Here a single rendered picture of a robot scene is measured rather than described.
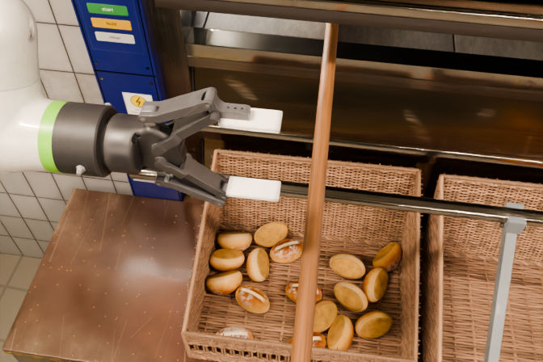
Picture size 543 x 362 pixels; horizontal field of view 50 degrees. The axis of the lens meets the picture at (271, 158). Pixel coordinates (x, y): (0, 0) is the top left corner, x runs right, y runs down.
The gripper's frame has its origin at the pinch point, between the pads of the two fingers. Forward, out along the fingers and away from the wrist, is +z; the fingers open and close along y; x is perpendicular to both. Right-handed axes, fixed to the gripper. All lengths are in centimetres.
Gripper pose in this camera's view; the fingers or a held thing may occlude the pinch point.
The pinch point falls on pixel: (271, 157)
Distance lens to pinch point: 71.7
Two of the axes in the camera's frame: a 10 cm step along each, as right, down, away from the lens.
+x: -1.3, 7.7, -6.2
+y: 0.0, 6.3, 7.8
